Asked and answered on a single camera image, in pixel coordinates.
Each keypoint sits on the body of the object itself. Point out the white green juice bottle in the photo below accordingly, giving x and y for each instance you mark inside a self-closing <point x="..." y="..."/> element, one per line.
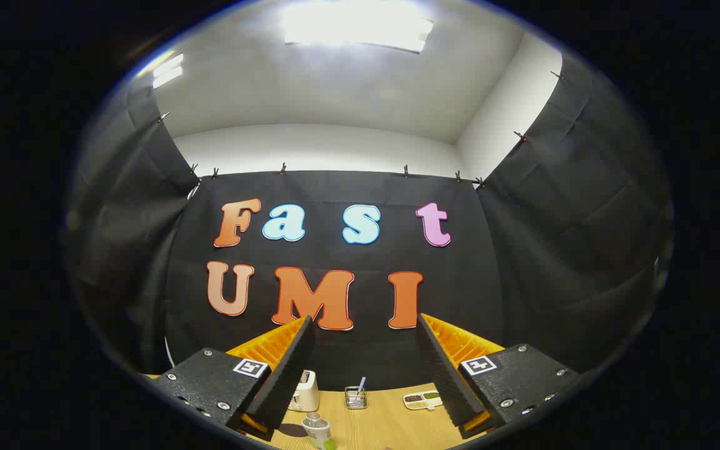
<point x="317" y="432"/>

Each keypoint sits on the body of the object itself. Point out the row of small black clips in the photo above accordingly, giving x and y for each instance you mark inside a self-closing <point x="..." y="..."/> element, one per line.
<point x="283" y="168"/>

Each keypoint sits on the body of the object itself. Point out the wooden table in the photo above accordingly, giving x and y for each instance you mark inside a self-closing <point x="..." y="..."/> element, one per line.
<point x="385" y="425"/>

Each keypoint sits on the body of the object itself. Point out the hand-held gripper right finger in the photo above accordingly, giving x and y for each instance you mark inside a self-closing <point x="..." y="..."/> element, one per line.
<point x="444" y="375"/>

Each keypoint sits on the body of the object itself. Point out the white spoon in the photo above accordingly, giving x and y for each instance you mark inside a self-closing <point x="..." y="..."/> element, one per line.
<point x="361" y="382"/>

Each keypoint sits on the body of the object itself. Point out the white toaster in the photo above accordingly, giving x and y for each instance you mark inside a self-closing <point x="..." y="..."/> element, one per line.
<point x="305" y="394"/>

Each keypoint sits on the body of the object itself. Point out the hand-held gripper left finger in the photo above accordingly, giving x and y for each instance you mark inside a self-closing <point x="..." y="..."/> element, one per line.
<point x="288" y="375"/>

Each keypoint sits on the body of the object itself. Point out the large ceiling light panel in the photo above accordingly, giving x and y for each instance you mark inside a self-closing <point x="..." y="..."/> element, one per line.
<point x="354" y="25"/>

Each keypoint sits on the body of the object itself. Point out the small ceiling light panel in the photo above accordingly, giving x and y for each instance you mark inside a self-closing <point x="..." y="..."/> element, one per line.
<point x="167" y="70"/>

